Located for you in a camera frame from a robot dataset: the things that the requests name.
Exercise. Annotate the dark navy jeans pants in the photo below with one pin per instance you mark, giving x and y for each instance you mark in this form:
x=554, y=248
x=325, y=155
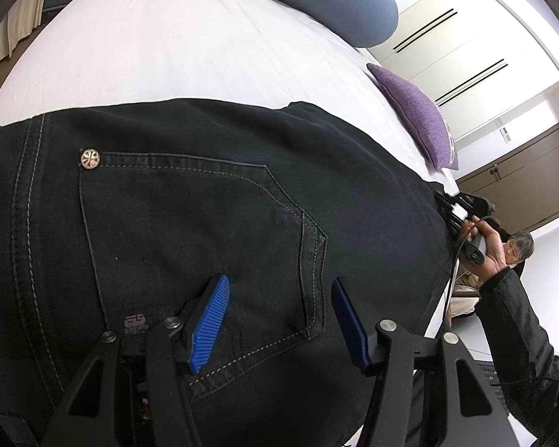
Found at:
x=191, y=242

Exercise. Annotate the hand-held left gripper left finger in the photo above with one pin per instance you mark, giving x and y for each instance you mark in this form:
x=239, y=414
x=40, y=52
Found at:
x=208, y=323

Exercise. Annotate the person's right hand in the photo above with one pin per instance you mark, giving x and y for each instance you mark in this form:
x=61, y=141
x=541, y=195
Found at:
x=493, y=249

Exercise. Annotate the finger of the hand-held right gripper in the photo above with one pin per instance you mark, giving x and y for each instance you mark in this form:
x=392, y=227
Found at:
x=446, y=205

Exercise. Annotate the beige curtain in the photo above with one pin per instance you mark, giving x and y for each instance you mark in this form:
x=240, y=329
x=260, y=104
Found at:
x=21, y=23

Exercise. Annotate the wall switch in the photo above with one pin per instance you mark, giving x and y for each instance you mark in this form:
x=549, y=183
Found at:
x=507, y=135

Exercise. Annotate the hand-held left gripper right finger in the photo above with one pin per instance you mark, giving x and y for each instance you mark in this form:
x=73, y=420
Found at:
x=349, y=323

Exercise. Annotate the purple cushion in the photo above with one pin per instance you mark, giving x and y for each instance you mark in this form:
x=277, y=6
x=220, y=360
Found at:
x=419, y=111

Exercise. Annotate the white bed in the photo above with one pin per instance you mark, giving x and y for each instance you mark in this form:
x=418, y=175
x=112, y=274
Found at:
x=191, y=42

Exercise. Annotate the person's right forearm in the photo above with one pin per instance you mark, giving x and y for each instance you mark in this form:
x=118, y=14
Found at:
x=521, y=344

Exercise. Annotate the ceiling air vent slot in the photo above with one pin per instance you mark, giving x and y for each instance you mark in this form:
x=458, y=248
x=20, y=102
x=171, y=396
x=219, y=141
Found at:
x=471, y=81
x=425, y=29

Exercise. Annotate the brown wardrobe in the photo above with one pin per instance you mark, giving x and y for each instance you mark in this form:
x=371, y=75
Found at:
x=521, y=181

